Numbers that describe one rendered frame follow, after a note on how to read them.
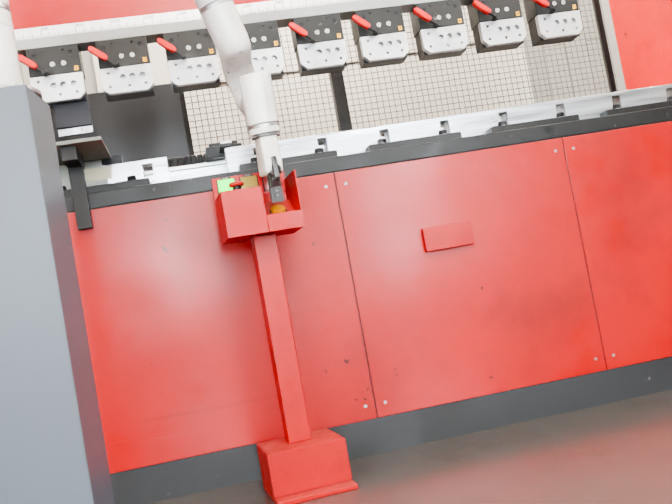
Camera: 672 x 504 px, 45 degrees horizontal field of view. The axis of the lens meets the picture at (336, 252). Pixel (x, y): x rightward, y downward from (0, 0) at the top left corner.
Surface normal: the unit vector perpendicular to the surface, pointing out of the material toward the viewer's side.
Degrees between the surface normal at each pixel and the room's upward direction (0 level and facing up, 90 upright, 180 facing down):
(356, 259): 90
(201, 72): 90
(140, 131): 90
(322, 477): 90
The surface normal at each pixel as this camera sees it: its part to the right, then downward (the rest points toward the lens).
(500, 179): 0.17, -0.07
